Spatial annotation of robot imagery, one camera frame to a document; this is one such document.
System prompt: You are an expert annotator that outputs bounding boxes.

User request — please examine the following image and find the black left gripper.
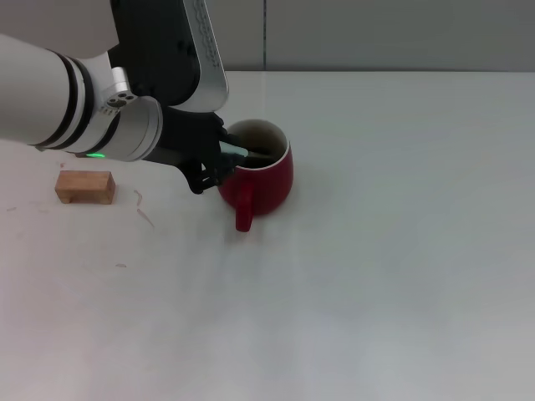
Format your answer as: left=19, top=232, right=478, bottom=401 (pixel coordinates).
left=146, top=106, right=238, bottom=195

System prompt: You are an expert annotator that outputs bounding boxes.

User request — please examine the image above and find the light blue handled spoon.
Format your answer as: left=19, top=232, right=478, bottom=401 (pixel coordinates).
left=219, top=140, right=278, bottom=163

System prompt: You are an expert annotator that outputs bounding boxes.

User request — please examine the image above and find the red ceramic cup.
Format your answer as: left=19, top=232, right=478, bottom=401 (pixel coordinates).
left=215, top=119, right=294, bottom=233

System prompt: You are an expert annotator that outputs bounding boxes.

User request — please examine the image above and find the light wooden block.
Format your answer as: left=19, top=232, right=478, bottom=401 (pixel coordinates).
left=54, top=170, right=116, bottom=206

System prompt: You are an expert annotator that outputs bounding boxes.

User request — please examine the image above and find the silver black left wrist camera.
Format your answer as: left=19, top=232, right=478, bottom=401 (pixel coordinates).
left=109, top=0, right=231, bottom=114

